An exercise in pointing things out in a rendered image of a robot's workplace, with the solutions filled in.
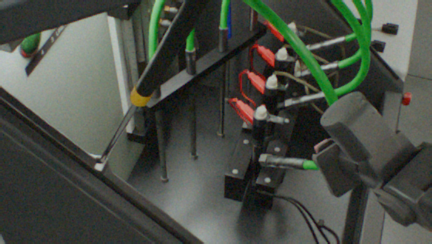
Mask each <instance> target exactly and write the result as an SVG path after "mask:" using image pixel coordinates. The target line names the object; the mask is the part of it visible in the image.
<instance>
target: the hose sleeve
mask: <svg viewBox="0 0 432 244"><path fill-rule="evenodd" d="M305 161H308V160H307V159H304V158H287V157H281V156H276V155H275V156H274V155H269V156H268V158H267V165H268V166H273V167H277V168H288V169H293V170H298V171H307V170H306V169H304V167H303V163H304V162H305Z"/></svg>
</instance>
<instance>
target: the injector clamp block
mask: <svg viewBox="0 0 432 244"><path fill-rule="evenodd" d="M301 96H306V93H305V86H304V84H302V83H299V82H297V81H293V82H291V83H289V87H288V89H287V91H286V92H285V98H284V100H283V102H285V100H288V99H291V98H297V97H301ZM302 107H303V106H302ZM302 107H297V108H294V109H291V110H288V109H287V108H286V109H284V110H281V111H280V112H279V114H278V117H282V118H284V116H285V115H286V116H285V123H284V125H281V124H275V127H274V129H272V131H271V133H274V132H276V133H277V134H278V139H277V140H273V141H269V143H268V149H267V151H266V154H272V155H274V156H275V155H276V156H281V157H287V158H290V156H291V153H292V150H293V141H294V137H295V131H296V129H297V124H298V122H299V118H300V116H301V112H302ZM252 142H253V141H252V140H251V134H249V133H243V132H242V129H241V133H240V134H239V138H238V141H237V143H236V145H235V149H234V151H233V154H232V156H231V160H230V162H229V164H228V166H227V171H226V172H225V174H224V198H227V199H232V200H235V201H237V202H242V200H243V198H244V194H245V192H246V189H247V187H248V182H249V179H250V177H251V158H252ZM286 170H287V168H277V167H273V166H268V167H266V166H261V165H260V172H259V175H258V178H257V180H256V187H255V199H254V206H256V207H259V208H265V209H268V210H272V207H273V204H274V202H275V198H273V197H271V196H268V195H262V194H260V193H259V192H257V191H256V190H260V191H266V192H268V193H269V194H275V195H276V194H277V191H278V187H279V185H280V183H283V181H284V178H285V172H286Z"/></svg>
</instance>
